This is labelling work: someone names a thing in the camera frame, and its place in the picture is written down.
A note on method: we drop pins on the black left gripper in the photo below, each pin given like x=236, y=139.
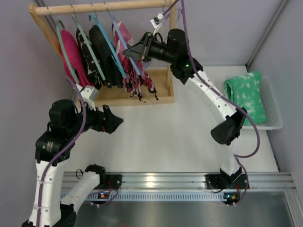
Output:
x=105, y=119

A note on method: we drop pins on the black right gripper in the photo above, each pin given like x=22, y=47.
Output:
x=145, y=47

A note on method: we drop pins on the pink floral trousers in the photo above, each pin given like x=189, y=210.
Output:
x=136, y=75

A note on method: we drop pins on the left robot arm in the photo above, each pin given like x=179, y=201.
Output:
x=53, y=151

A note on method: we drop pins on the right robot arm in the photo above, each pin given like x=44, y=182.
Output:
x=191, y=74

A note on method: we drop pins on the black trousers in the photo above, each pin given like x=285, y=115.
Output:
x=106, y=58

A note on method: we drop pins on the lilac hanger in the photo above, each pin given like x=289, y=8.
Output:
x=176, y=14

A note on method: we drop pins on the pale green hanger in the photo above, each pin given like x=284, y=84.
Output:
x=89, y=44

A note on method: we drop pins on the black white patterned garment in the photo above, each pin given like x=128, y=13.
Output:
x=92, y=73

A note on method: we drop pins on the magenta garment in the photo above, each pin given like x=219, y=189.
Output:
x=75, y=58

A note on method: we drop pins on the green white towel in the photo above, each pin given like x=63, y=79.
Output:
x=245, y=92

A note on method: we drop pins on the white plastic basket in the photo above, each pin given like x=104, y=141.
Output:
x=274, y=117

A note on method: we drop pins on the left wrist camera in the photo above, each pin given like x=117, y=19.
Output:
x=89, y=94

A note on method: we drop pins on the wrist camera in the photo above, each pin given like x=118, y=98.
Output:
x=89, y=94
x=157, y=23

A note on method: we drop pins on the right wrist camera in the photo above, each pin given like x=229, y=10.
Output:
x=157, y=23

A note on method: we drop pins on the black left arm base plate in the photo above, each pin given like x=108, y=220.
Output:
x=111, y=181

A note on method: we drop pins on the white slotted cable duct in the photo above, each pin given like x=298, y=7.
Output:
x=163, y=196

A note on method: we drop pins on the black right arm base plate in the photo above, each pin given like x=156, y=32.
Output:
x=218, y=182

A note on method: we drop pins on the aluminium mounting rail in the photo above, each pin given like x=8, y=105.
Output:
x=258, y=181

